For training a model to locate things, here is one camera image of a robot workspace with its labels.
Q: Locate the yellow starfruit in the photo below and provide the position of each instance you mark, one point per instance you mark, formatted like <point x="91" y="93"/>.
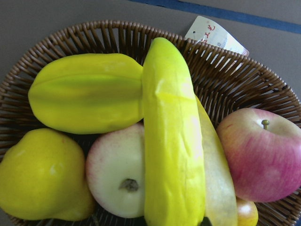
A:
<point x="88" y="93"/>

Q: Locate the yellow lemon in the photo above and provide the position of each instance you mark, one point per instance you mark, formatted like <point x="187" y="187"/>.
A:
<point x="43" y="176"/>

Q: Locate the red pink apple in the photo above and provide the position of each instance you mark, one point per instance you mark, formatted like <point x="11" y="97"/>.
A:
<point x="263" y="151"/>

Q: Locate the yellow orange pear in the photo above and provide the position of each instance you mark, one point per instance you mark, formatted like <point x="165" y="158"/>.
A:
<point x="247" y="213"/>

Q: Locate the white basket tag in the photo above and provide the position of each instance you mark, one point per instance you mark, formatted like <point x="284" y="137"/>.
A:
<point x="209" y="32"/>

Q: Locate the yellow banana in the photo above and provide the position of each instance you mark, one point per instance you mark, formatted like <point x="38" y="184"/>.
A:
<point x="221" y="205"/>
<point x="174" y="159"/>

